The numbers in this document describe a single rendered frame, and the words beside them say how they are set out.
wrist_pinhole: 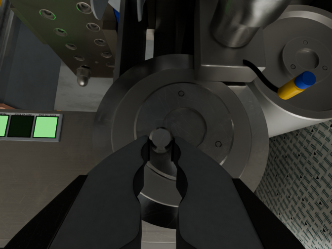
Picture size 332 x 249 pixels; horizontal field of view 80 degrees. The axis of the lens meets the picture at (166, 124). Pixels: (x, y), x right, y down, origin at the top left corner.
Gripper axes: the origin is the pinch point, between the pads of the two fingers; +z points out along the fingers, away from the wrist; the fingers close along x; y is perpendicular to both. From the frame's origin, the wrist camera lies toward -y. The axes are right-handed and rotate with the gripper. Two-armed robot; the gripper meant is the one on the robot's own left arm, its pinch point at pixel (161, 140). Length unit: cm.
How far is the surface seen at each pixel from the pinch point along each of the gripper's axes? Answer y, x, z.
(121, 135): 1.6, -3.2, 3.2
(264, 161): 3.2, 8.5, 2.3
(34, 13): -7.0, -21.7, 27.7
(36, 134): 18.9, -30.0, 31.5
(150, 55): 29, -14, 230
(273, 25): -6.7, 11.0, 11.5
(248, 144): 1.9, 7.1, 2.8
